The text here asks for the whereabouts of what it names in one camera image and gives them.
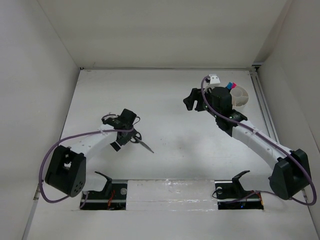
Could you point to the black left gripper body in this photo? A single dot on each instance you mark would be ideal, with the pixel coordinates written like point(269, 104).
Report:
point(129, 128)

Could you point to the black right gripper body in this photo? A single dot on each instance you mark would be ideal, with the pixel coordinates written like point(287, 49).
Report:
point(208, 94)

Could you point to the black handled scissors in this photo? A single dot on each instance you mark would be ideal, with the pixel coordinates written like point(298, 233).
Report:
point(137, 139)

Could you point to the blue cap black highlighter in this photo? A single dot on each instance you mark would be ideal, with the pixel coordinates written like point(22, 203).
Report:
point(229, 85)

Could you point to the pink cap black highlighter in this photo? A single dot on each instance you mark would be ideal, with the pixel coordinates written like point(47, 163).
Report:
point(234, 85)

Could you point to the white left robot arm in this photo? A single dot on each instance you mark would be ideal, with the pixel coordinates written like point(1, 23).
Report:
point(67, 170)

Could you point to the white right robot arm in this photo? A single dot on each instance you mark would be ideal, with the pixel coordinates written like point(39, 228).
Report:
point(290, 169)

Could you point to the white round divided container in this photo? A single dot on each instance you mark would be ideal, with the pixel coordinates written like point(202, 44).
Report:
point(239, 97)

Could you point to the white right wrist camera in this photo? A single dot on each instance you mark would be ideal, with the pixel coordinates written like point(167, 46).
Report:
point(213, 80)

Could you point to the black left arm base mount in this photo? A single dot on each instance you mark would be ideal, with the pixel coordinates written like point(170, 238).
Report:
point(101, 192)

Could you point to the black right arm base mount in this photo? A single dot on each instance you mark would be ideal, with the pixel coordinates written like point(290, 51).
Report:
point(231, 195)

